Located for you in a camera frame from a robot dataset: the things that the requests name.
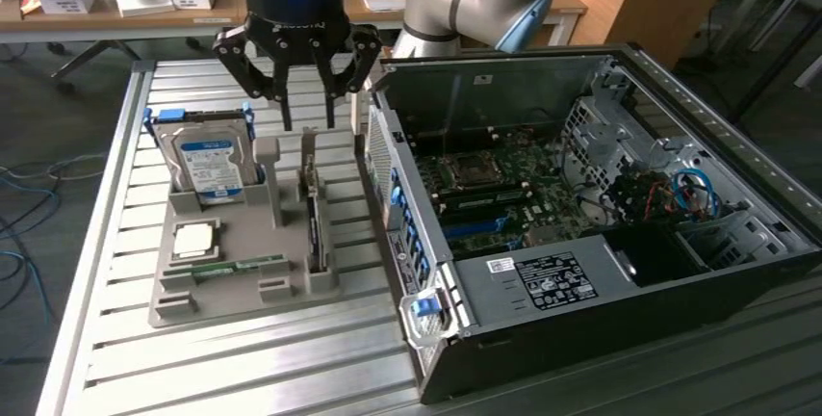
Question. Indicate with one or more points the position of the silver CPU chip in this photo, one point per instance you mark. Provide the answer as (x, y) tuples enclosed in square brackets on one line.
[(195, 240)]

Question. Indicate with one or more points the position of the grey parts rack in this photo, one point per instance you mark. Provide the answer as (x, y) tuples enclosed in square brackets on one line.
[(257, 242)]

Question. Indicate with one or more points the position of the white table leg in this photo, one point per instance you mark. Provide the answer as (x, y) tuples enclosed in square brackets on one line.
[(810, 71)]

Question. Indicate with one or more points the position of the black Nvidia graphics card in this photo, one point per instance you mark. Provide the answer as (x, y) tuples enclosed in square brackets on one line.
[(315, 228)]

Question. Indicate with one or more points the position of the hard disk with blue caddy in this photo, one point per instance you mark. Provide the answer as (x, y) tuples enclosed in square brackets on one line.
[(206, 161)]

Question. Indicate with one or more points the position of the wooden desk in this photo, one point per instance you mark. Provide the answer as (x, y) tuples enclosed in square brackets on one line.
[(96, 18)]

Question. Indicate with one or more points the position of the green loose RAM stick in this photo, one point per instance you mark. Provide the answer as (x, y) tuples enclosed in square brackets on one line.
[(238, 266)]

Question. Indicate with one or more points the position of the metal CPU socket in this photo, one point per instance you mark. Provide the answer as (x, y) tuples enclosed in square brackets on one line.
[(471, 168)]

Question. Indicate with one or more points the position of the grey power supply unit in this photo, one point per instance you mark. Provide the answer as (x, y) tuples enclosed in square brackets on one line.
[(501, 291)]

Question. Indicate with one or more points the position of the dark installed RAM stick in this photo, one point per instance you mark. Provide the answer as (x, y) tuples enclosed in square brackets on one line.
[(485, 197)]

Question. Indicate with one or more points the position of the metal disk bay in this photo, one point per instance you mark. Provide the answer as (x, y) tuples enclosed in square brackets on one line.
[(732, 242)]

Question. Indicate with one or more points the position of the green motherboard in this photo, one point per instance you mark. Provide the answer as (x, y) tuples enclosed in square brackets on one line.
[(553, 204)]

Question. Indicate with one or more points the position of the black open PC case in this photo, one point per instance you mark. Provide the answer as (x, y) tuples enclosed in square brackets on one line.
[(578, 348)]

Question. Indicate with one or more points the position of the silver chipset heatsink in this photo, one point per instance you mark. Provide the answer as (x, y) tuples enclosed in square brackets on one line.
[(546, 238)]

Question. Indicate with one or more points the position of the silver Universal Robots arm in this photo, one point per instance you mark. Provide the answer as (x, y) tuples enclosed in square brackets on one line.
[(443, 7)]

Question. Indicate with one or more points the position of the blue case latch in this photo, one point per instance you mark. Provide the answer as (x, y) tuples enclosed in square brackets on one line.
[(423, 307)]

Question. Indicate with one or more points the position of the blue expansion slot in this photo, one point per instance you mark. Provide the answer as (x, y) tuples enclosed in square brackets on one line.
[(475, 229)]

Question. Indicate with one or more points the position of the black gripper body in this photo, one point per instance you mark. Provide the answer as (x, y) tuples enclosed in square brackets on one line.
[(293, 11)]

